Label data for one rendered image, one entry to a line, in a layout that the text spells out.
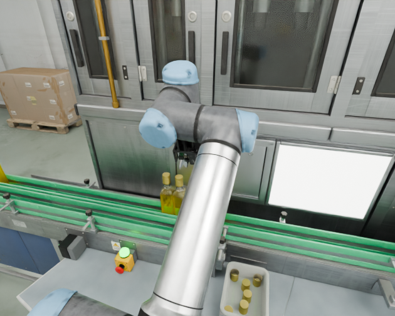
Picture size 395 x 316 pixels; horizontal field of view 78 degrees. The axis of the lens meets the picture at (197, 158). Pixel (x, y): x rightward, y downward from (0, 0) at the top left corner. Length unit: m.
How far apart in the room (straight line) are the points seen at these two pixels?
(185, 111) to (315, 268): 0.96
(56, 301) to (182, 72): 0.44
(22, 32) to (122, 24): 4.74
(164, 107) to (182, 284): 0.30
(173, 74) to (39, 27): 5.04
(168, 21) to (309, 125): 0.66
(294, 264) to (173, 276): 0.89
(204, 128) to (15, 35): 5.60
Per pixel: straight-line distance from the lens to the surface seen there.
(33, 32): 5.61
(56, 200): 1.45
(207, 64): 1.00
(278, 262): 1.21
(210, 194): 0.38
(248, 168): 1.11
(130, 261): 1.22
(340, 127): 1.07
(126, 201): 1.33
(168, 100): 0.49
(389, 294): 1.26
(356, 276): 1.28
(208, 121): 0.44
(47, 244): 1.64
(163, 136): 0.45
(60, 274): 1.36
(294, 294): 1.24
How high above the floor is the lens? 1.76
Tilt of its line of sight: 31 degrees down
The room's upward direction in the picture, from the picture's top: straight up
